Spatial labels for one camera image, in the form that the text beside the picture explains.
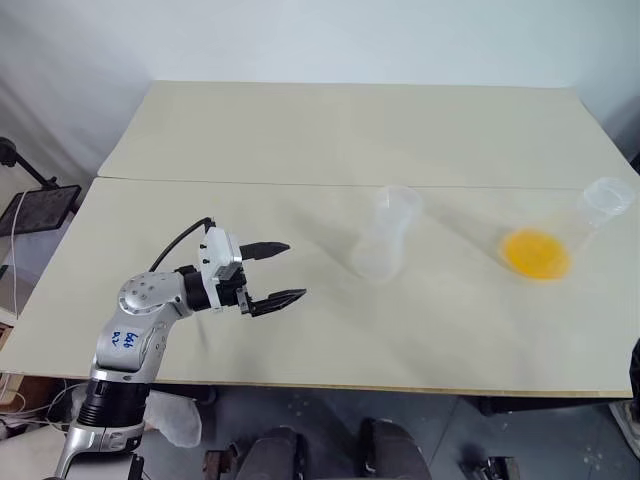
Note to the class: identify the clear cup with orange liquid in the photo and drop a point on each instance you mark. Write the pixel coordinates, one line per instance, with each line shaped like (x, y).
(537, 255)

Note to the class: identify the grey shoe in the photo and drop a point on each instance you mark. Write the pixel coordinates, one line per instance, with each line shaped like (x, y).
(627, 425)

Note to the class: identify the white plastic bag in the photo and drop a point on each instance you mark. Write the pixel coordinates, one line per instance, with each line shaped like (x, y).
(175, 420)

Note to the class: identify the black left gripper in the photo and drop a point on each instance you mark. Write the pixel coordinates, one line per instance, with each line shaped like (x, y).
(231, 292)

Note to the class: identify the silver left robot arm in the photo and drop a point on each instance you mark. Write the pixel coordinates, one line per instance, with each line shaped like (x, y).
(131, 345)

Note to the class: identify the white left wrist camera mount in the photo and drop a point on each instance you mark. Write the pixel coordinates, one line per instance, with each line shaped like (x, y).
(216, 250)

